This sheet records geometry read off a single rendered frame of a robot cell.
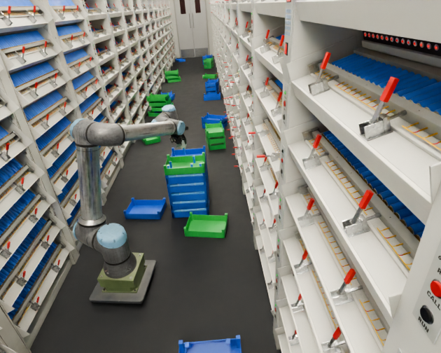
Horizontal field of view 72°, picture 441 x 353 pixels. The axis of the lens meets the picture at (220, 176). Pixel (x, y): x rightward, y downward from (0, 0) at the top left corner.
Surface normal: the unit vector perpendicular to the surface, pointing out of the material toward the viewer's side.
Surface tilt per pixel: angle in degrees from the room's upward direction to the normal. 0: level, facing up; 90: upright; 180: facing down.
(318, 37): 90
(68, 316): 0
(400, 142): 18
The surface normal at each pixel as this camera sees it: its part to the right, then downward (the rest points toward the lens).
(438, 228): -1.00, 0.07
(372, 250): -0.36, -0.80
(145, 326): -0.06, -0.87
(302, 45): 0.05, 0.49
